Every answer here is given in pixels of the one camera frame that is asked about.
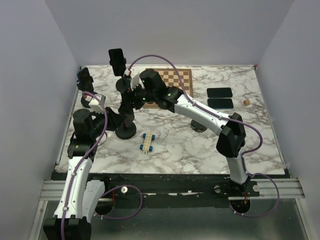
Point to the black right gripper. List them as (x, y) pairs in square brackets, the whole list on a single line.
[(137, 104)]

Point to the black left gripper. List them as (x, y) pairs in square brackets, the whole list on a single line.
[(114, 119)]

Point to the black stand for pink phone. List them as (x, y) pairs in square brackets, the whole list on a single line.
[(125, 130)]

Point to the black stand with blue phone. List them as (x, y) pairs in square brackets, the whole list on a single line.
[(82, 100)]

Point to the blue phone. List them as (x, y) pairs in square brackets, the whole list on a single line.
[(84, 80)]

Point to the black phone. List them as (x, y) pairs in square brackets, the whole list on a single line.
[(117, 61), (219, 92)]

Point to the teal phone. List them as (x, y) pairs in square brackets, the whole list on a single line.
[(220, 103)]

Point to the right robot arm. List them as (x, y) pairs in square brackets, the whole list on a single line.
[(228, 128)]

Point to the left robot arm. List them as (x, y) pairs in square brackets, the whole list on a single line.
[(72, 217)]

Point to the black round phone stand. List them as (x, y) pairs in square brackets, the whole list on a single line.
[(122, 84)]

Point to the black phone on stand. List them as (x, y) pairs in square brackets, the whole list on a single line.
[(117, 61)]

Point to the wooden chessboard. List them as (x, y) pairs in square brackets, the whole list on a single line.
[(177, 84)]

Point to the blue white toy block car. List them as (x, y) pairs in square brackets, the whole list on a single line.
[(148, 138)]

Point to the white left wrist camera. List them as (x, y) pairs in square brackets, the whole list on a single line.
[(94, 104)]

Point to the black mounting rail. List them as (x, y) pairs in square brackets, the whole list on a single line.
[(172, 190)]

